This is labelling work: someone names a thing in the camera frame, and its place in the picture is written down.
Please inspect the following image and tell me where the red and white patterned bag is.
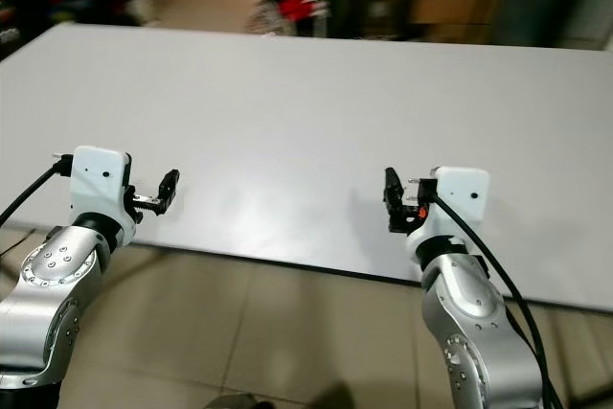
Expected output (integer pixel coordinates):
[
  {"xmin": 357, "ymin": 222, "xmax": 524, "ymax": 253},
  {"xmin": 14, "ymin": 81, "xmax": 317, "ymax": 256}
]
[{"xmin": 247, "ymin": 0, "xmax": 332, "ymax": 38}]

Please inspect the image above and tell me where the grey robot foot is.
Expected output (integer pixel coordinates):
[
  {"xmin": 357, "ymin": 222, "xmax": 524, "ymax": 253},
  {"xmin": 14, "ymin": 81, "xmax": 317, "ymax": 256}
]
[{"xmin": 204, "ymin": 392, "xmax": 276, "ymax": 409}]

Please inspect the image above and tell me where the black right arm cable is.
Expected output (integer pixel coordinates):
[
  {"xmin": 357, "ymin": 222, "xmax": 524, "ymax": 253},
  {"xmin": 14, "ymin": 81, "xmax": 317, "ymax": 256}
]
[{"xmin": 429, "ymin": 189, "xmax": 568, "ymax": 409}]

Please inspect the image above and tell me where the brown cardboard box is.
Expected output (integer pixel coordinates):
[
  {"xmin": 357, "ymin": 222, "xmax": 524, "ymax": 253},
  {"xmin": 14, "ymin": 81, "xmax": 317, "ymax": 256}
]
[{"xmin": 410, "ymin": 0, "xmax": 506, "ymax": 27}]

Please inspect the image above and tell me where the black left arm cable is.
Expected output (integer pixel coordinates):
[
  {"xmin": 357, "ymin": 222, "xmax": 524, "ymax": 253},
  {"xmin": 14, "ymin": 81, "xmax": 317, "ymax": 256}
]
[{"xmin": 0, "ymin": 153, "xmax": 74, "ymax": 228}]

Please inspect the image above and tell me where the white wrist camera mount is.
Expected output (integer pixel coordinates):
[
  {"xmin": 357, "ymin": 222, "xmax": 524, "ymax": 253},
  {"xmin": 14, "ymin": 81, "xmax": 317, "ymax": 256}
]
[
  {"xmin": 406, "ymin": 167, "xmax": 490, "ymax": 247},
  {"xmin": 69, "ymin": 146, "xmax": 136, "ymax": 238}
]

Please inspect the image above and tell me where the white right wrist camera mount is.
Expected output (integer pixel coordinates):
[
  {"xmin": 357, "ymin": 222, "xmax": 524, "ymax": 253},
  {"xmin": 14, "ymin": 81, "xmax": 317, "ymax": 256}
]
[{"xmin": 406, "ymin": 167, "xmax": 490, "ymax": 247}]

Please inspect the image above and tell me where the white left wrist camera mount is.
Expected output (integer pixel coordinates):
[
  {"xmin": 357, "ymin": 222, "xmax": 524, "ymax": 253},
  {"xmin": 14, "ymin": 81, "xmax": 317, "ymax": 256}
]
[{"xmin": 69, "ymin": 146, "xmax": 136, "ymax": 238}]

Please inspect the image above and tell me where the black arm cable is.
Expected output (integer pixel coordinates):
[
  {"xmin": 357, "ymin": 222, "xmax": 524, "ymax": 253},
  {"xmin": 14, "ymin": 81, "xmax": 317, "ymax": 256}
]
[
  {"xmin": 0, "ymin": 153, "xmax": 74, "ymax": 228},
  {"xmin": 429, "ymin": 189, "xmax": 568, "ymax": 409}
]

